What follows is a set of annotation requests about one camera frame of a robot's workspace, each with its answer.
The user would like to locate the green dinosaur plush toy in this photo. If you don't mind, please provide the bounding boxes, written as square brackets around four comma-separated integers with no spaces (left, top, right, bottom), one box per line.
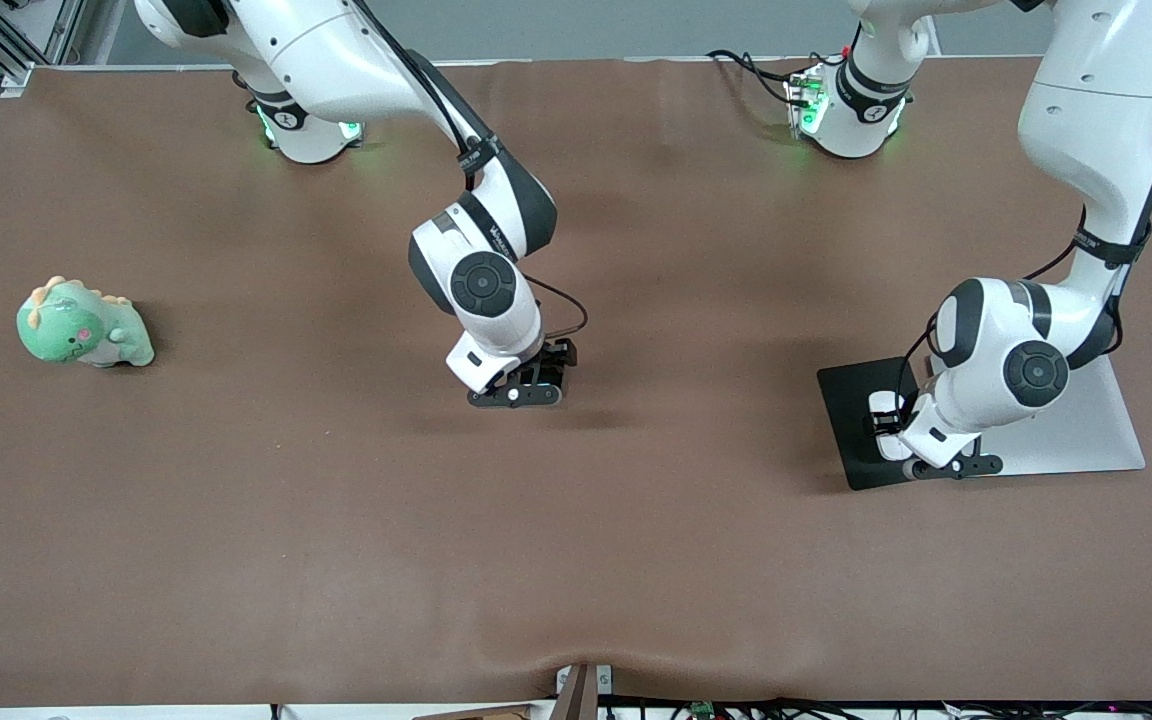
[16,276,155,369]

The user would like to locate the aluminium frame profile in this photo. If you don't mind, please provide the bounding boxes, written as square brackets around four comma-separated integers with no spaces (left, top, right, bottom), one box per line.
[0,0,87,96]

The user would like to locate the black base cable bundle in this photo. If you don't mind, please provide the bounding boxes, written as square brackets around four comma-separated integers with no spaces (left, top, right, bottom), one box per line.
[706,48,812,109]

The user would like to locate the brown cardboard piece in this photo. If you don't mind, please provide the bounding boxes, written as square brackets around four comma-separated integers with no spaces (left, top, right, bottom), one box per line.
[414,705,537,720]

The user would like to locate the silver closed laptop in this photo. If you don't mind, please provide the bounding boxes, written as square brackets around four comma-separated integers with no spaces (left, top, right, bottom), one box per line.
[966,355,1147,477]

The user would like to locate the brown table cover mat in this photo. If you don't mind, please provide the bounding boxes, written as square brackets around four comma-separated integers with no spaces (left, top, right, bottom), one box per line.
[0,55,1152,709]

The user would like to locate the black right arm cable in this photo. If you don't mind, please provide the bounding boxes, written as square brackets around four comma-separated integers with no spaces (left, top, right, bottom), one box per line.
[351,0,590,343]

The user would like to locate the white computer mouse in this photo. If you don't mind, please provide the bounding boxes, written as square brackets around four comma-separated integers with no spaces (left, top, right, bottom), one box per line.
[868,391,915,463]

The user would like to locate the black mouse pad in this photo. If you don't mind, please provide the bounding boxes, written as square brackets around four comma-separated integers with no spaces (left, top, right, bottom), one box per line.
[816,357,942,492]

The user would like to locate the tangled black cables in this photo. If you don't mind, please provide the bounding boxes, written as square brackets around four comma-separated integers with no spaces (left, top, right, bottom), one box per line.
[601,697,1152,720]

